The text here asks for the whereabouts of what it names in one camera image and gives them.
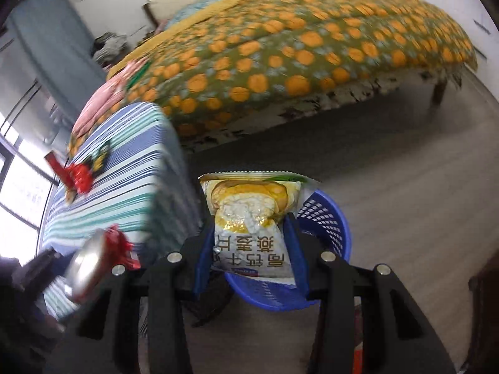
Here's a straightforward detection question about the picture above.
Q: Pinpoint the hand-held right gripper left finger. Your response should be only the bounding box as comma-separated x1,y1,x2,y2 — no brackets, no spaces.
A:
76,218,219,374

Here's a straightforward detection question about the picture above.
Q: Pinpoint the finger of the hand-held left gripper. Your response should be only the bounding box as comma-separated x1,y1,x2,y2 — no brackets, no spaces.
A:
21,249,73,286

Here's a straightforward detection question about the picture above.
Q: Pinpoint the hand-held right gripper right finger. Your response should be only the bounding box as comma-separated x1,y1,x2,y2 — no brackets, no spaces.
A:
286,212,457,374

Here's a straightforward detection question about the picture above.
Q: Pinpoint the blue plastic basket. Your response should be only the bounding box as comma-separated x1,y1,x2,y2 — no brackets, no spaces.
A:
224,189,351,312

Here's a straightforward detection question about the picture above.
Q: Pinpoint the crushed red can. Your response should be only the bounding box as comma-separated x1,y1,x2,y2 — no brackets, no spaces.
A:
63,224,142,304

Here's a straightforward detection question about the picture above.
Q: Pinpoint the white yellow snack packet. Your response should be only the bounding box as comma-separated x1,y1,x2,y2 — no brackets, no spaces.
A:
199,171,316,279

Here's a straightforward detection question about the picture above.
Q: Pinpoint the red snack packet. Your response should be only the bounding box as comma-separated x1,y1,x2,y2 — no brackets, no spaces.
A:
62,163,94,195

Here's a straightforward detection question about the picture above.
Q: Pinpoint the long red strip wrapper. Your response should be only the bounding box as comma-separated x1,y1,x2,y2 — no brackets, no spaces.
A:
44,153,71,188

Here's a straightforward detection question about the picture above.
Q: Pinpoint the dark printed snack packet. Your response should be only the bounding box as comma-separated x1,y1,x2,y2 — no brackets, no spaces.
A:
82,144,114,176

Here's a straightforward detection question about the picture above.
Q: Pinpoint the black framed window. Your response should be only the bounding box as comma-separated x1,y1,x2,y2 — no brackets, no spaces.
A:
0,113,57,250

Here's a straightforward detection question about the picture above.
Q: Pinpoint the striped tablecloth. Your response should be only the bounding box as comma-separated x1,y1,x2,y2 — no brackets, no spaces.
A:
41,101,203,320

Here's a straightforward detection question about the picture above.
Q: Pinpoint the leaf print bed skirt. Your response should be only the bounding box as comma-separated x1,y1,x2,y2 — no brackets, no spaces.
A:
179,66,464,152

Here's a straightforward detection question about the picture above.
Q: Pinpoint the pink folded blanket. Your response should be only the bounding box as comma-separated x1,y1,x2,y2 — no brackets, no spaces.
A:
70,59,151,152

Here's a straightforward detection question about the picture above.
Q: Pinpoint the dark wooden cabinet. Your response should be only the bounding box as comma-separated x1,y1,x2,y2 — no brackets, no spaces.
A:
468,257,499,374

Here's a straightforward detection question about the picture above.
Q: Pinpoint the bed with floral duvet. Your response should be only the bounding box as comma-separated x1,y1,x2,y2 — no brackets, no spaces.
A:
68,0,479,137

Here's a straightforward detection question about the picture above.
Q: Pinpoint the blue grey curtain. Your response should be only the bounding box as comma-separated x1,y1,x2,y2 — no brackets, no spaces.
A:
6,0,108,98

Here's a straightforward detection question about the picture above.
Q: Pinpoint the pile of clothes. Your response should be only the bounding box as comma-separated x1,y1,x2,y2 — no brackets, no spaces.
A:
91,33,129,67

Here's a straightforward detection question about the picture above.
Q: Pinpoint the teal floral pillow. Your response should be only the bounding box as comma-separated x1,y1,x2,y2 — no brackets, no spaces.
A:
169,0,235,26

